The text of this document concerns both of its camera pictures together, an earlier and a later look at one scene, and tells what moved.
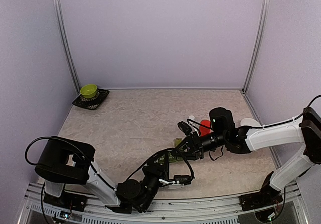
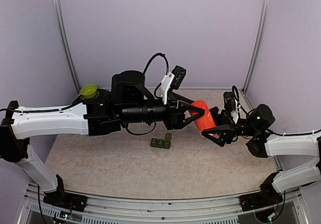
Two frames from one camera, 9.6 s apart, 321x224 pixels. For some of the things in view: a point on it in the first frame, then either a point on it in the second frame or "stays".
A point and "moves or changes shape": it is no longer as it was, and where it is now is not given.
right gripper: x=197 y=150 -> x=227 y=128
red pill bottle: x=204 y=130 moves or changes shape
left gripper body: x=147 y=180 -> x=171 y=121
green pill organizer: x=172 y=157 -> x=164 y=143
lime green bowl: x=89 y=91 stays
